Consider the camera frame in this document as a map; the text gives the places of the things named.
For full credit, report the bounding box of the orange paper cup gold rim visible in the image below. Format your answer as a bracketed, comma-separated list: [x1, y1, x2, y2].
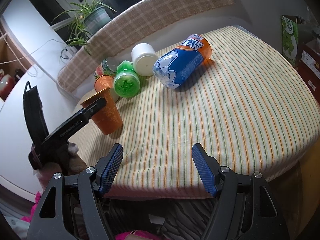
[80, 87, 123, 135]

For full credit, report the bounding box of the white plastic cup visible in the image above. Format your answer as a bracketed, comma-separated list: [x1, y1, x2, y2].
[131, 43, 158, 76]

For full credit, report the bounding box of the green grapefruit drink can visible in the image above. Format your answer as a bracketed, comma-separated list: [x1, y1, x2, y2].
[93, 57, 119, 79]

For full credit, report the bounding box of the green plastic jar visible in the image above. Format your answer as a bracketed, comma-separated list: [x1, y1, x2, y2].
[113, 61, 140, 98]

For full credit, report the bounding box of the plaid beige sill cloth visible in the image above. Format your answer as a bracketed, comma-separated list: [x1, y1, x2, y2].
[57, 0, 234, 93]

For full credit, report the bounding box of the red white ceramic vase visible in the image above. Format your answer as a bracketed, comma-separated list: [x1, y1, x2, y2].
[0, 69, 15, 101]

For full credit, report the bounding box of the blue orange plastic bottle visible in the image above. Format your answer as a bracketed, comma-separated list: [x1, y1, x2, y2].
[152, 34, 212, 89]

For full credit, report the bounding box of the spider plant in pot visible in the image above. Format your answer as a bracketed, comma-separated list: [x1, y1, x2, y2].
[53, 0, 117, 55]

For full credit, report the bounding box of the red cardboard box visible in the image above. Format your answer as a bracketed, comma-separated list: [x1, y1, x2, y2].
[298, 38, 320, 102]

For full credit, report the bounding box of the green cardboard box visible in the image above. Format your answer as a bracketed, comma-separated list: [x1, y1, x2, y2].
[280, 15, 313, 67]

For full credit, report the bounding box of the white hanging cord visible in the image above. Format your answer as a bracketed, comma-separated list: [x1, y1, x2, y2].
[0, 24, 67, 78]

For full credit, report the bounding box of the wooden wall shelf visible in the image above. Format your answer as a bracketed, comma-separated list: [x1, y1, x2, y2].
[1, 17, 34, 85]

